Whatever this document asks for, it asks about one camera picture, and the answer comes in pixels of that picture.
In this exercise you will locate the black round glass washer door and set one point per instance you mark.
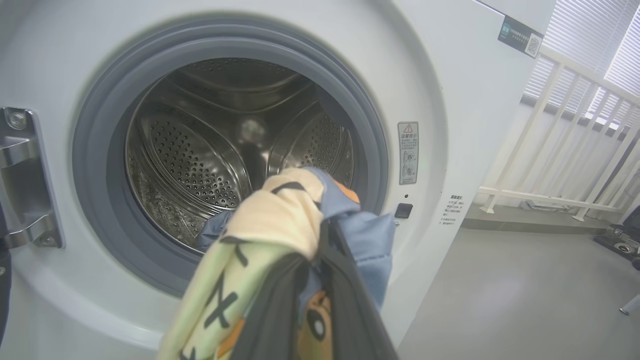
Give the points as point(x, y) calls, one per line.
point(4, 280)

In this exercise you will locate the blue cartoon print garment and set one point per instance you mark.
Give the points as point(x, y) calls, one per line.
point(370, 240)

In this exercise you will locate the perforated steel washer drum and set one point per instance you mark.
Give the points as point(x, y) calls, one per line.
point(190, 165)

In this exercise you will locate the white furniture leg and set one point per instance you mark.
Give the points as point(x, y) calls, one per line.
point(631, 304)

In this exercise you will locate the cream garment with black marks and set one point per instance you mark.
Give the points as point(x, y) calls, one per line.
point(280, 215)

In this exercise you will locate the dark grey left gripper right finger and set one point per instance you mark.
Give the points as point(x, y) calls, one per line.
point(355, 320)

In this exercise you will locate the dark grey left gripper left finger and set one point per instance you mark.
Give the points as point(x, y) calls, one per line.
point(275, 320)

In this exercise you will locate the chrome door hinge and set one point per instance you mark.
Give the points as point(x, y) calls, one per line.
point(25, 175)

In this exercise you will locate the grey rubber door gasket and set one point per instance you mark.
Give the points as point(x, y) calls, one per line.
point(95, 200)

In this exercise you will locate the grey warning sticker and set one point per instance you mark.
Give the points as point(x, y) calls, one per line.
point(408, 150)

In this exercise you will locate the black door lock latch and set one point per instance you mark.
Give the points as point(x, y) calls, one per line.
point(403, 210)

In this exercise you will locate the white railing with slanted bars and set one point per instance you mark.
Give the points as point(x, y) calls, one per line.
point(530, 195)

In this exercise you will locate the black QR code sticker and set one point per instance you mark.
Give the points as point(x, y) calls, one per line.
point(520, 36)

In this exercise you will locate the black floor device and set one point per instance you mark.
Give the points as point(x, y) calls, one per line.
point(622, 242)

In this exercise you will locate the white window blinds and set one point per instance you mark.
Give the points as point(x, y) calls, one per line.
point(575, 30)

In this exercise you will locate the small grey floor device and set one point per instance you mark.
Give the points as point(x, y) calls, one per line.
point(537, 205)

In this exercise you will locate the black text instruction label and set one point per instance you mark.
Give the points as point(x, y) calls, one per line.
point(452, 210)

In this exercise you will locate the white front-load washing machine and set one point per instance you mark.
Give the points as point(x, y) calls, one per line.
point(450, 125)

